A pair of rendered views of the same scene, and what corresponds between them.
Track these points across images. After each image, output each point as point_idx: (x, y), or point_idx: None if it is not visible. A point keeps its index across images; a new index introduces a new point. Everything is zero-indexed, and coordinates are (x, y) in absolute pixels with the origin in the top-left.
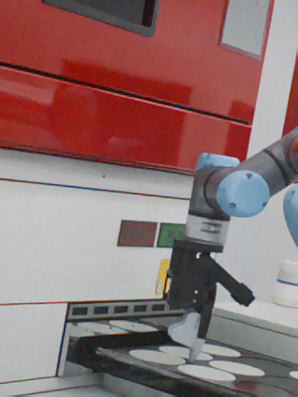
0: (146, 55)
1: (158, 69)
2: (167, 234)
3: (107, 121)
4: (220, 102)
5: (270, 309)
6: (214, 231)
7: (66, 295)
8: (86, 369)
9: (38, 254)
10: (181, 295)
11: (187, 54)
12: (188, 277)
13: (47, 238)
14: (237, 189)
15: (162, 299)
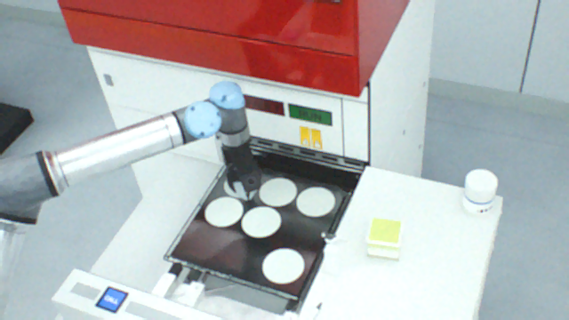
0: (182, 3)
1: (199, 12)
2: (297, 112)
3: (165, 42)
4: (292, 36)
5: (416, 201)
6: (220, 136)
7: None
8: None
9: (175, 98)
10: (224, 161)
11: (229, 1)
12: (224, 153)
13: (178, 92)
14: None
15: (315, 149)
